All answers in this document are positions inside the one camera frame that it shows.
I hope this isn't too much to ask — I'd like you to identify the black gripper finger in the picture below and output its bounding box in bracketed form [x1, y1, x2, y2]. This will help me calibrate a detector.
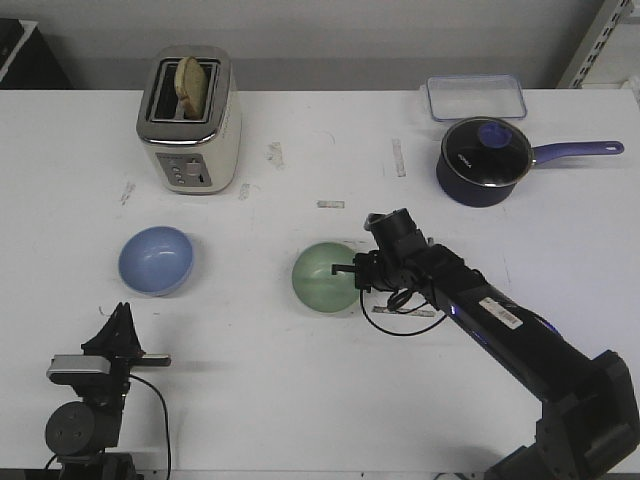
[331, 264, 356, 275]
[123, 302, 145, 358]
[81, 302, 124, 356]

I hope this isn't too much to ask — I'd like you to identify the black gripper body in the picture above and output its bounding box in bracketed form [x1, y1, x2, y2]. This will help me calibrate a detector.
[102, 351, 171, 395]
[353, 250, 415, 292]

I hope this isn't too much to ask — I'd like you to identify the green bowl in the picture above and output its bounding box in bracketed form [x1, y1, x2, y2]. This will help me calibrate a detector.
[291, 242, 359, 314]

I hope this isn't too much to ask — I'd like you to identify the blue bowl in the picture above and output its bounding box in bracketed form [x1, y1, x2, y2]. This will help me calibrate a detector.
[118, 226, 194, 296]

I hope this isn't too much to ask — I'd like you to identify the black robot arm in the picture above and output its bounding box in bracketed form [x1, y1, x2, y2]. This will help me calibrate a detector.
[331, 241, 639, 479]
[45, 302, 171, 479]

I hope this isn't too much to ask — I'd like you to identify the dark blue saucepan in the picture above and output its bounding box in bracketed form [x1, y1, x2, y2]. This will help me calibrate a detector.
[436, 137, 625, 208]

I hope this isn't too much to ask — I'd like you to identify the glass pot lid blue knob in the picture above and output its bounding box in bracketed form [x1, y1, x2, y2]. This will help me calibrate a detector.
[441, 116, 533, 187]

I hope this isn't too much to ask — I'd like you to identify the clear plastic food container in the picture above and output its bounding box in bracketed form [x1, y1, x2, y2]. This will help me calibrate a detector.
[425, 74, 528, 122]

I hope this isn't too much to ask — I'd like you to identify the cream and silver toaster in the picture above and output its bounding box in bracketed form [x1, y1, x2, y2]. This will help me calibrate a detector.
[136, 45, 242, 195]

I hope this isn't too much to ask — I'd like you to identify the slice of toast bread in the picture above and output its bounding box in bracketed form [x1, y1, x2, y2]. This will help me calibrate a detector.
[174, 57, 208, 120]

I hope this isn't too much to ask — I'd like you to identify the white metal shelving upright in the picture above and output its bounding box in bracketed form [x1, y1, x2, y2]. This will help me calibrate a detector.
[556, 1, 639, 89]

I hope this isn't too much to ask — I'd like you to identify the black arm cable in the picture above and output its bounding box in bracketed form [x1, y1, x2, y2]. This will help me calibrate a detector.
[358, 279, 451, 337]
[127, 374, 173, 476]

